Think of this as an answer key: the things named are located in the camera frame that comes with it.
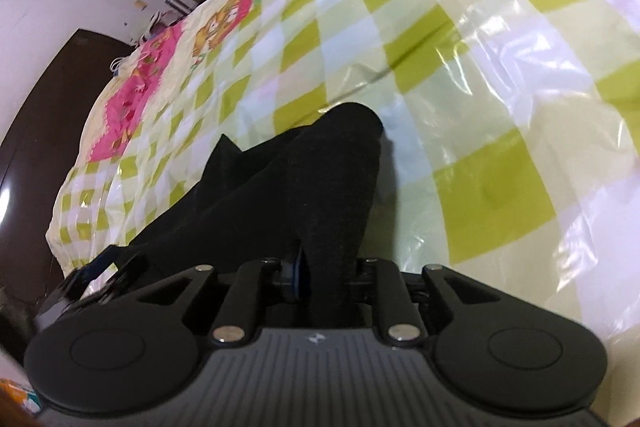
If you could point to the silver flask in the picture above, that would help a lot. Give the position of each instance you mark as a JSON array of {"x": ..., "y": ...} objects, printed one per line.
[{"x": 175, "y": 2}]

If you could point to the white bag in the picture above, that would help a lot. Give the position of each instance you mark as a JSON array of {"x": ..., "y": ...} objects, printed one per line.
[{"x": 155, "y": 24}]

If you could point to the printed checkered quilt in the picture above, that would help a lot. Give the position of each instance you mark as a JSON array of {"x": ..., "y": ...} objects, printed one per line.
[{"x": 225, "y": 22}]

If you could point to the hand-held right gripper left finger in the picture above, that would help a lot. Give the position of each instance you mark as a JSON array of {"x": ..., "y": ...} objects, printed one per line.
[{"x": 298, "y": 277}]

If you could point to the dark wooden headboard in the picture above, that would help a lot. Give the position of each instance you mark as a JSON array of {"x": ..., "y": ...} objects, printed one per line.
[{"x": 40, "y": 132}]

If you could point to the black pants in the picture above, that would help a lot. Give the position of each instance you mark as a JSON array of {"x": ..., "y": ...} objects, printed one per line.
[{"x": 300, "y": 187}]

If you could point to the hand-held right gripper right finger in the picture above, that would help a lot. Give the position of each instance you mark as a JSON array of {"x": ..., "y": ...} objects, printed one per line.
[{"x": 385, "y": 287}]

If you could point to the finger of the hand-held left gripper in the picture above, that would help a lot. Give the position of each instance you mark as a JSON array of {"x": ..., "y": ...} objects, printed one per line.
[
  {"x": 127, "y": 274},
  {"x": 95, "y": 267}
]

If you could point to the orange packet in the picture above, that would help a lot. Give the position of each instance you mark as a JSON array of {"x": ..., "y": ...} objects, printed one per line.
[{"x": 15, "y": 394}]

